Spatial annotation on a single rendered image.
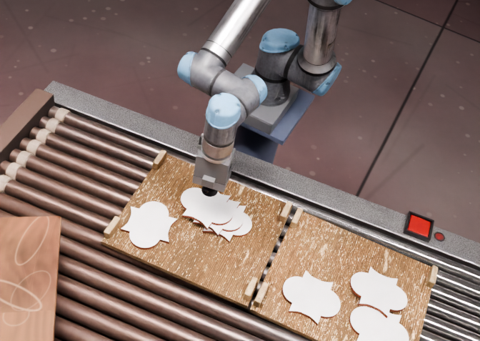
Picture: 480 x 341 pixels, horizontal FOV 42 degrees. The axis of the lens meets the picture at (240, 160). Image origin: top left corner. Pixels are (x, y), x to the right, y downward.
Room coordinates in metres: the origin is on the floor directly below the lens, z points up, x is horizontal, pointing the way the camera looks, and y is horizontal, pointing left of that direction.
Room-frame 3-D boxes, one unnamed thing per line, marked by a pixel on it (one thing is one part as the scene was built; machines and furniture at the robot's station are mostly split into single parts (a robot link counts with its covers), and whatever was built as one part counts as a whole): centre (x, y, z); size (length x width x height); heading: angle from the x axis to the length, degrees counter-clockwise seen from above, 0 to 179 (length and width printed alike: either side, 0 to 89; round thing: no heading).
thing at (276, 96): (1.58, -0.04, 0.97); 0.15 x 0.15 x 0.10
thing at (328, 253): (0.88, -0.34, 0.93); 0.41 x 0.35 x 0.02; 76
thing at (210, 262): (0.98, 0.07, 0.93); 0.41 x 0.35 x 0.02; 77
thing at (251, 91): (1.12, 0.04, 1.29); 0.11 x 0.11 x 0.08; 66
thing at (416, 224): (1.14, -0.54, 0.92); 0.06 x 0.06 x 0.01; 79
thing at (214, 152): (1.02, 0.06, 1.22); 0.08 x 0.08 x 0.05
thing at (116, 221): (0.89, 0.29, 0.95); 0.06 x 0.02 x 0.03; 167
